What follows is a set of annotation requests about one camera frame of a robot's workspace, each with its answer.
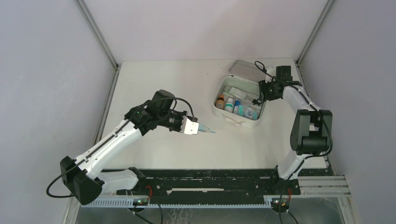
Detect brown bottle orange cap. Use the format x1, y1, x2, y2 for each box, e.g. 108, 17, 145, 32
215, 94, 225, 110

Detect left circuit board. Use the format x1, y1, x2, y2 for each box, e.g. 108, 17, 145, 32
133, 198, 149, 206

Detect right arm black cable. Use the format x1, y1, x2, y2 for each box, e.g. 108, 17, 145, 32
254, 60, 333, 224

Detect teal bagged bandage pack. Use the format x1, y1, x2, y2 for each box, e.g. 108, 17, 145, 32
243, 105, 262, 120

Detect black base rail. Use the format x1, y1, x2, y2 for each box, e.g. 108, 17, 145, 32
132, 169, 301, 206

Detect white bottle green label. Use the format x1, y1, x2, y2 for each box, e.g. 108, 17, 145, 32
224, 98, 234, 113

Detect grey box lid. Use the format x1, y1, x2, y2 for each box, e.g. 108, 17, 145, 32
228, 60, 271, 82

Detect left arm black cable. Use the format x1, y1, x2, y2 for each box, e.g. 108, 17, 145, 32
46, 97, 198, 198

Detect black handled medical scissors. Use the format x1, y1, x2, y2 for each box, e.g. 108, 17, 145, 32
252, 99, 262, 106

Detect clear plastic swab pack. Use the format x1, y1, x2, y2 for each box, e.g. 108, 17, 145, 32
229, 87, 247, 99

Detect right circuit board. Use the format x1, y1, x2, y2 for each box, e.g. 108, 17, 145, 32
271, 198, 290, 207

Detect circuit board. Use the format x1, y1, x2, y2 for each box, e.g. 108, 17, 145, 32
271, 198, 290, 207
133, 198, 149, 206

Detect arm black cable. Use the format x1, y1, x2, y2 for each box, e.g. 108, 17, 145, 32
46, 97, 198, 198
254, 60, 333, 224

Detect grey plastic medicine box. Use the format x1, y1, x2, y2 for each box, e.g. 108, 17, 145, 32
211, 75, 265, 128

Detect blue cotton ball pack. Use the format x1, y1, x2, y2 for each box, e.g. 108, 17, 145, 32
198, 124, 215, 133

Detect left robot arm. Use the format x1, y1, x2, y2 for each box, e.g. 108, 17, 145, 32
60, 90, 199, 205

